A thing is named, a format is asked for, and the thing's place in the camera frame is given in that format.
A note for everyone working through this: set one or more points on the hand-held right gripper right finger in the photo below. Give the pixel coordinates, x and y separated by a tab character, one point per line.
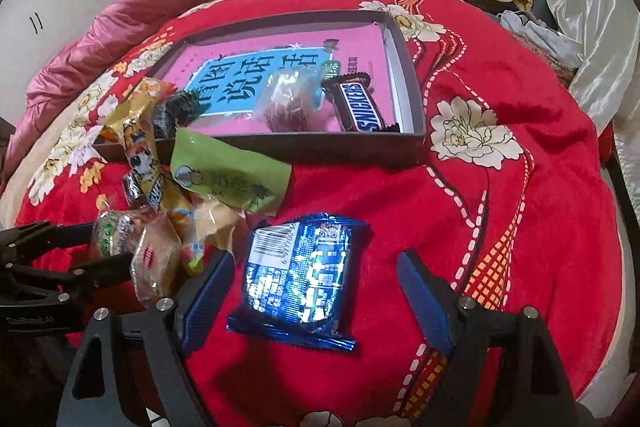
422	302

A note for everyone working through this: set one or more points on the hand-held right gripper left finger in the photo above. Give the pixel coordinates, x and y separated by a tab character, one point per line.
207	302

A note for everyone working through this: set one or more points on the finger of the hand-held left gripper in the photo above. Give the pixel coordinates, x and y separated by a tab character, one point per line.
100	274
50	234

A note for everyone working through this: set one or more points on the clear green-label pastry packet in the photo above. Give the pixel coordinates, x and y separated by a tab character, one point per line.
115	232

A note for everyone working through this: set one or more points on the clear red-label pastry packet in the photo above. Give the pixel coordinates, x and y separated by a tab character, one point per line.
155	262

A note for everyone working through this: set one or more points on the blue foil snack packet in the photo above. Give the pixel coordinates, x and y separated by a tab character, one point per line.
300	282

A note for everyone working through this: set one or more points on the small brown chocolate bar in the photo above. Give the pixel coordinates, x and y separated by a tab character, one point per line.
137	187

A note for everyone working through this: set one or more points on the yellow cartoon snack stick packet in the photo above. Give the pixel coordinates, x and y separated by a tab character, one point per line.
142	152

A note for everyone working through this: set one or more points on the green snack packet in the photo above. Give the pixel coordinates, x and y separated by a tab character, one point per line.
225	172

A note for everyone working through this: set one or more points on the orange snack packet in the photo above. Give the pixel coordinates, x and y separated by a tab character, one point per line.
150	89

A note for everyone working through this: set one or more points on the black snack packet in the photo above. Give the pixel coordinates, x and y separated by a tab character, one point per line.
175	109

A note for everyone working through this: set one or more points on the shallow grey cardboard box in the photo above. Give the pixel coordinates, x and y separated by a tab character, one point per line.
405	97

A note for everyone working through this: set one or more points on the large brown chocolate bar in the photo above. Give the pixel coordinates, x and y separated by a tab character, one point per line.
362	104

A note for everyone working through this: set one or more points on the clear packet with red pastry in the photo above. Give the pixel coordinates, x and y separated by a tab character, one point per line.
290	107

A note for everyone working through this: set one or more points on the red floral blanket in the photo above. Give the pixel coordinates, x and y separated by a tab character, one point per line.
525	232

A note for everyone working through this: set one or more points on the pink quilt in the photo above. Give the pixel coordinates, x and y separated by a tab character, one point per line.
125	22

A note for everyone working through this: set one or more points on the crumpled clothes pile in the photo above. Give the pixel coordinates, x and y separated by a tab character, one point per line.
545	42

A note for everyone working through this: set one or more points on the white satin curtain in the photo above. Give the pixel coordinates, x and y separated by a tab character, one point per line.
590	7

